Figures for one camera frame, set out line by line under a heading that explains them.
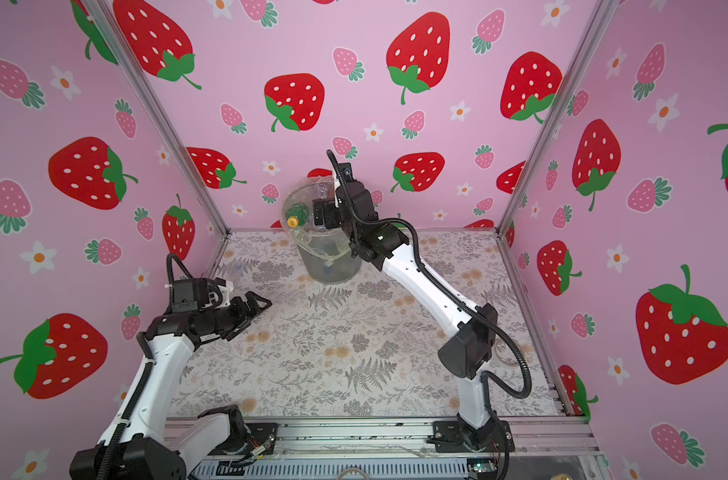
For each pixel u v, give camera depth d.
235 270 1.07
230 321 0.69
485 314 0.48
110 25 0.69
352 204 0.52
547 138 0.92
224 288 0.75
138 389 0.43
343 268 1.02
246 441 0.73
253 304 0.72
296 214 0.86
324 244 0.87
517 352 0.40
